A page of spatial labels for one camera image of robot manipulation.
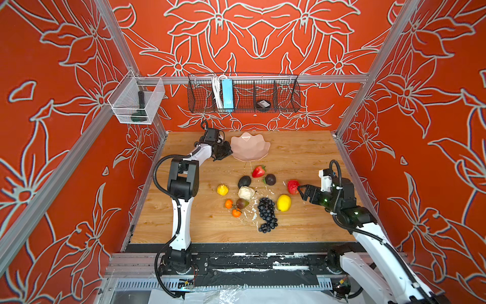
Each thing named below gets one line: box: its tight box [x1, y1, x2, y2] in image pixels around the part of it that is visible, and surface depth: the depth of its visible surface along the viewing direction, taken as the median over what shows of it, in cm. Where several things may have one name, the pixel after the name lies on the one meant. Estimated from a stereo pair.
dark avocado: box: [237, 175, 252, 189], surface depth 96 cm
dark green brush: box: [130, 91, 148, 122], surface depth 81 cm
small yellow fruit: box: [217, 183, 230, 196], surface depth 93 cm
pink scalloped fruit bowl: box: [230, 131, 271, 162], surface depth 113 cm
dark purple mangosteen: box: [265, 173, 277, 186], surface depth 96 cm
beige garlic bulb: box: [237, 185, 256, 201], surface depth 90 cm
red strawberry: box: [251, 164, 267, 178], surface depth 100 cm
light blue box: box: [221, 78, 235, 109], surface depth 91 cm
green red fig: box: [236, 198, 250, 210], surface depth 88 cm
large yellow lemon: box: [276, 194, 292, 213], surface depth 87 cm
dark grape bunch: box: [257, 196, 278, 234], surface depth 84 cm
